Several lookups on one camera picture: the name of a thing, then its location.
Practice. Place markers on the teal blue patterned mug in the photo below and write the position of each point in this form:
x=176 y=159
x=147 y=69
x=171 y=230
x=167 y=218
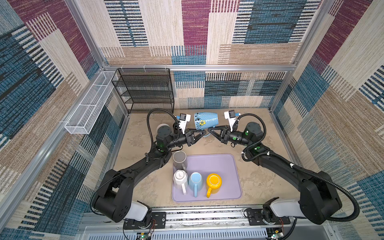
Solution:
x=205 y=120

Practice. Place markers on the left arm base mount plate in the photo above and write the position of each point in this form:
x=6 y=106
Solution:
x=154 y=220

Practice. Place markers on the lavender silicone tray mat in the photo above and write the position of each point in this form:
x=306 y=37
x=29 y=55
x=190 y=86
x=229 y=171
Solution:
x=221 y=164

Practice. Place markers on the aluminium front rail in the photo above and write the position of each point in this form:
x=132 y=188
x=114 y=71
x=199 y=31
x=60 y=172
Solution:
x=187 y=223

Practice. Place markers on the grey mug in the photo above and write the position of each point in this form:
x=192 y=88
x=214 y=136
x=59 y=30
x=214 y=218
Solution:
x=180 y=160

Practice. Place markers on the light blue mug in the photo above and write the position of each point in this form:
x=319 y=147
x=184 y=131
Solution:
x=195 y=183

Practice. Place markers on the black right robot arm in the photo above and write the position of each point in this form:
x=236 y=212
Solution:
x=318 y=200

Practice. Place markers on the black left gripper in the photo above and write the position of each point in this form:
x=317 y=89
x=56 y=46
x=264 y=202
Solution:
x=188 y=136

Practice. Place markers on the white wire mesh basket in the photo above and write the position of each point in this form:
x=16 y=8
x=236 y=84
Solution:
x=87 y=112

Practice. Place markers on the lavender purple mug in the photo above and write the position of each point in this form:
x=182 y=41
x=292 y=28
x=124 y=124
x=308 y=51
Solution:
x=162 y=125

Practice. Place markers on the yellow mug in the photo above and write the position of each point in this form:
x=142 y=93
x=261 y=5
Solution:
x=213 y=184

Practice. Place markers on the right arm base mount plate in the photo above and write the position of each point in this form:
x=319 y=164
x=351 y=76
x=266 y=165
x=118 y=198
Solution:
x=261 y=217

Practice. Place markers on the black wire mesh shelf rack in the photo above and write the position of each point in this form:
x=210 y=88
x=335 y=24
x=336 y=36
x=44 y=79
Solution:
x=142 y=90

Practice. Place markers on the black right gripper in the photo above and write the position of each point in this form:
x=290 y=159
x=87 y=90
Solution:
x=224 y=138

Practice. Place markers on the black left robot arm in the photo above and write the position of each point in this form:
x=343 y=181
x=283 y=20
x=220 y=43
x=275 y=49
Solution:
x=113 y=199

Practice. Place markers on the white mug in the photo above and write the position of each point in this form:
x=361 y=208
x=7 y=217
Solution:
x=180 y=179

